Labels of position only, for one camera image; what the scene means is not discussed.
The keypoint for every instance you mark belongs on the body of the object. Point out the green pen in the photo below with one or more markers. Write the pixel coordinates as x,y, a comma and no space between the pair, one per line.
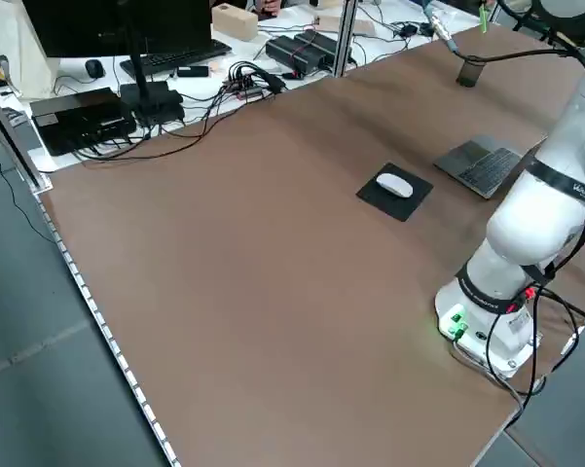
484,22

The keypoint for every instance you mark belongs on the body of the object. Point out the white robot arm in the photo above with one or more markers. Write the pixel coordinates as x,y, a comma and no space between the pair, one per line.
525,228

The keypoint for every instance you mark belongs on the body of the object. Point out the black mesh pen holder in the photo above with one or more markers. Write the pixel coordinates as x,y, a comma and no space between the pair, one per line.
469,75

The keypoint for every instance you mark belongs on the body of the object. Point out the black mouse pad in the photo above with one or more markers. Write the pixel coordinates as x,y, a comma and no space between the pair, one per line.
394,204

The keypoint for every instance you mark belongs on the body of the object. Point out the white computer mouse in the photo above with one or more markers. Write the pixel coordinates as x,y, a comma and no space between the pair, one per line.
394,185

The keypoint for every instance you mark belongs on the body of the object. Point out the black power brick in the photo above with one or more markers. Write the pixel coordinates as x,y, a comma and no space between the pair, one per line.
316,41
292,53

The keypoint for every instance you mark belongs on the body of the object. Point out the small black phone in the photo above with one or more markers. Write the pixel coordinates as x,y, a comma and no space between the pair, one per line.
192,71

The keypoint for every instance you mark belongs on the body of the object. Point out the black pole stand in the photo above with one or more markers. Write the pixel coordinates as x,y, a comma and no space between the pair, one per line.
151,102

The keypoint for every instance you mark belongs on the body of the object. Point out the grey open laptop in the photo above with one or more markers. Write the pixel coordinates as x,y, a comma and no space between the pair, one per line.
477,165

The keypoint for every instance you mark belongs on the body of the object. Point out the black keyboard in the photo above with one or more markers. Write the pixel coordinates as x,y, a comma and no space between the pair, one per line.
194,51

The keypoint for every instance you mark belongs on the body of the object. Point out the white table edge strip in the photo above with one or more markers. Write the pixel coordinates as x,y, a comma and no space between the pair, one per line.
102,321

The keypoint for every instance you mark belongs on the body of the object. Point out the light wooden block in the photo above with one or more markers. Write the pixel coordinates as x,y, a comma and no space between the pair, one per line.
233,22

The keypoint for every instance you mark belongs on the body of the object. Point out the flat black device box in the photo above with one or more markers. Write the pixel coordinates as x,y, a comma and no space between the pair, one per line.
78,121

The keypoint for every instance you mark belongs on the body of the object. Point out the black computer mouse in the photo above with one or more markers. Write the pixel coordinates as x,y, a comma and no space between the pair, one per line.
95,68

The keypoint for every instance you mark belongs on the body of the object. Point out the black computer monitor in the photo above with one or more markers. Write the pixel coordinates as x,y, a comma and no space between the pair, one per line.
78,24

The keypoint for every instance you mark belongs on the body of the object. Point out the aluminium post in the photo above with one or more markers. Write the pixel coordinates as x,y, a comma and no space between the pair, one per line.
344,39

